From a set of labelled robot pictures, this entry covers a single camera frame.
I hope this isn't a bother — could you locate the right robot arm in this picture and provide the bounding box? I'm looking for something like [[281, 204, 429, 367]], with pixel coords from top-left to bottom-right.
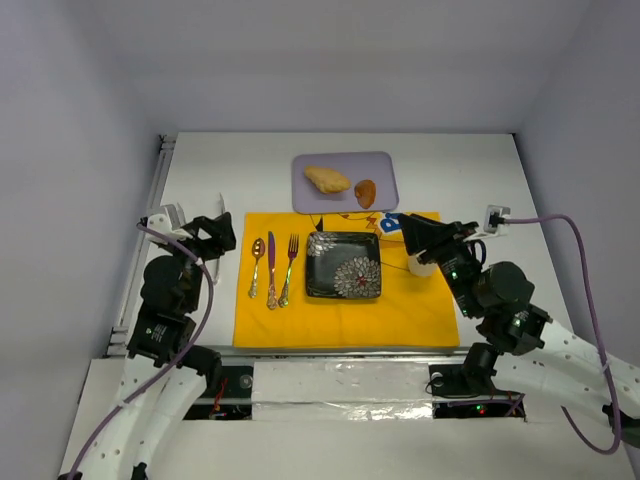
[[398, 214, 639, 447]]

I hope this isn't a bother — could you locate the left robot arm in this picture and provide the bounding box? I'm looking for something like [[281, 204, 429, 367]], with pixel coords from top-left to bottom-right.
[[62, 204, 236, 479]]

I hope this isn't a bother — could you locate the small brown bread piece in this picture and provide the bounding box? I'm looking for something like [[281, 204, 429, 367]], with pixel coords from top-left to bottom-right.
[[354, 179, 377, 210]]

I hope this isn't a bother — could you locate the large yellow bread piece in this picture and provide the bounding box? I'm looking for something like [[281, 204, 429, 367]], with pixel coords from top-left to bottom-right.
[[304, 166, 351, 194]]

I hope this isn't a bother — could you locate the white mug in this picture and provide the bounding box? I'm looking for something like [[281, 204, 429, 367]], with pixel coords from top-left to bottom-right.
[[408, 255, 437, 278]]

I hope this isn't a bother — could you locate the iridescent spoon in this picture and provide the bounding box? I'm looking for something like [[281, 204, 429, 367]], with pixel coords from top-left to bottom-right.
[[248, 238, 266, 298]]

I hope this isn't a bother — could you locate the iridescent fork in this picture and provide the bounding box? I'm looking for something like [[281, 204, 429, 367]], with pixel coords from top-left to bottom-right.
[[278, 234, 299, 308]]

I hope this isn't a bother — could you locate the lilac plastic tray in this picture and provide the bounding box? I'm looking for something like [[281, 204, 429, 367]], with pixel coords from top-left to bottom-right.
[[291, 151, 399, 214]]

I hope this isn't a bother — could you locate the iridescent purple knife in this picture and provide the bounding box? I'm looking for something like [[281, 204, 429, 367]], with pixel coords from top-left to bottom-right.
[[267, 231, 278, 310]]

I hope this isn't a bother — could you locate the yellow cloth placemat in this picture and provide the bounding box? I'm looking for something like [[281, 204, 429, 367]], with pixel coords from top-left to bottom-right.
[[233, 212, 460, 349]]

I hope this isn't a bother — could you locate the black floral square plate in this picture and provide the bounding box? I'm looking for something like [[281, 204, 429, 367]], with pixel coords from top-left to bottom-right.
[[305, 232, 382, 300]]

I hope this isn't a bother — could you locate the foil covered front block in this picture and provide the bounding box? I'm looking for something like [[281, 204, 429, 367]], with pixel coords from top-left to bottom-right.
[[251, 360, 433, 422]]

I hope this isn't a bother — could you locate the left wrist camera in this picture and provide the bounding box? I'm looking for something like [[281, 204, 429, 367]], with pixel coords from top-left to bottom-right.
[[143, 203, 189, 240]]

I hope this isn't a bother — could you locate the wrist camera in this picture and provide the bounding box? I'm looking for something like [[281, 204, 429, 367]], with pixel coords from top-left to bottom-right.
[[143, 203, 189, 240], [474, 205, 511, 239]]

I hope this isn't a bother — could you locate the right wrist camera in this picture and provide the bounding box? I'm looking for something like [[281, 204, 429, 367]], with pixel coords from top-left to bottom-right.
[[474, 205, 511, 239]]

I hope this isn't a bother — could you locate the aluminium front rail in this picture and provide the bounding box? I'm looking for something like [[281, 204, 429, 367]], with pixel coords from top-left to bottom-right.
[[212, 346, 469, 360]]

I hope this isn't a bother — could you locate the aluminium side rail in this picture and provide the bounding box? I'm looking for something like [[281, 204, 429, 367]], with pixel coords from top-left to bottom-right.
[[103, 134, 177, 358]]

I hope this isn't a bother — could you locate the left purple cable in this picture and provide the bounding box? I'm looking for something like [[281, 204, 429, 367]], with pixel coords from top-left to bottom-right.
[[67, 223, 216, 480]]

